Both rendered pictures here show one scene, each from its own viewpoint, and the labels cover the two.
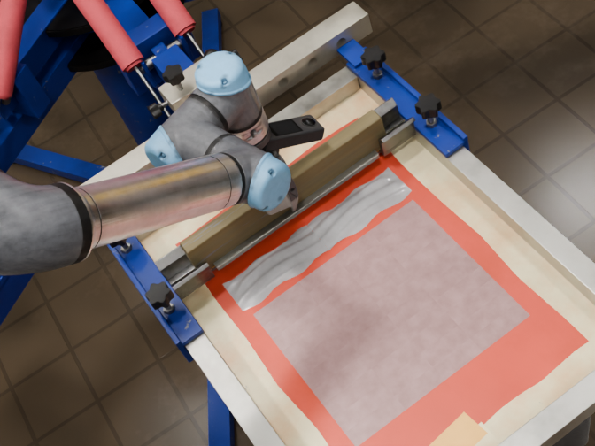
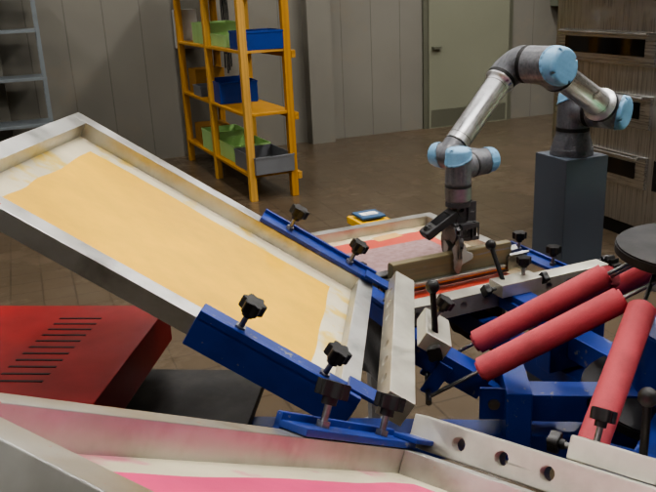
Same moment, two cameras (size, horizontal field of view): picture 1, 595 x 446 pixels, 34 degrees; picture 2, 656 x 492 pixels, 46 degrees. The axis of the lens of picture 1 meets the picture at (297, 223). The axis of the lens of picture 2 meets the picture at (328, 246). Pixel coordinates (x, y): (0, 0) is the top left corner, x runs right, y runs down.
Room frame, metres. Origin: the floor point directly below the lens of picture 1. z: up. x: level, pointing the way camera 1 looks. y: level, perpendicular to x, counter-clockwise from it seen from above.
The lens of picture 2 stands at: (3.10, -0.68, 1.80)
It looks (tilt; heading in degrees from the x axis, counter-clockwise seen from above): 18 degrees down; 171
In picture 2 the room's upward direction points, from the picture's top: 3 degrees counter-clockwise
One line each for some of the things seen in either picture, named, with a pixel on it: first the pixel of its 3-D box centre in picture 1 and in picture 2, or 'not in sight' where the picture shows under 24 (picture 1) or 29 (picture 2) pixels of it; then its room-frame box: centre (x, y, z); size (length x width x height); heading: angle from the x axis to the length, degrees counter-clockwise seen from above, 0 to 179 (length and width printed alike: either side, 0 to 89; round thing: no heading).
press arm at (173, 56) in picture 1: (188, 83); (528, 307); (1.40, 0.09, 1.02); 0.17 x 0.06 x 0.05; 15
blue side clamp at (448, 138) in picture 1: (405, 108); (372, 301); (1.15, -0.26, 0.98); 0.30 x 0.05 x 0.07; 15
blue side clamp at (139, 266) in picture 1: (153, 286); (535, 265); (1.01, 0.27, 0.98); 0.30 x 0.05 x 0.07; 15
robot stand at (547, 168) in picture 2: not in sight; (562, 307); (0.52, 0.62, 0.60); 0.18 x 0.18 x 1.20; 12
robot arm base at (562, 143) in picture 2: not in sight; (572, 140); (0.52, 0.62, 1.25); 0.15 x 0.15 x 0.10
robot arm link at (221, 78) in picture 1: (227, 92); (459, 167); (1.04, 0.02, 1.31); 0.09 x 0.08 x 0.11; 121
